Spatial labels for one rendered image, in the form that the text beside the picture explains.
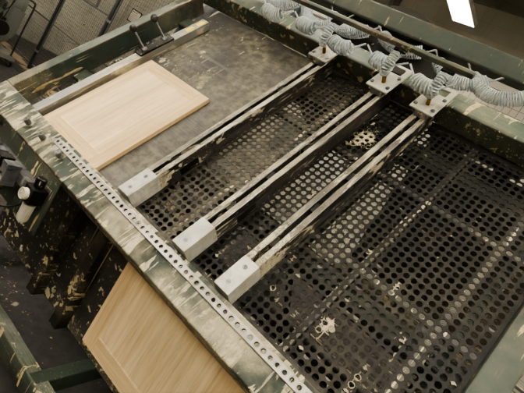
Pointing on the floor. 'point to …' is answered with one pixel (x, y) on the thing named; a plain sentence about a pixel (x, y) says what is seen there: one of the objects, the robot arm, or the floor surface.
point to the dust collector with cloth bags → (15, 12)
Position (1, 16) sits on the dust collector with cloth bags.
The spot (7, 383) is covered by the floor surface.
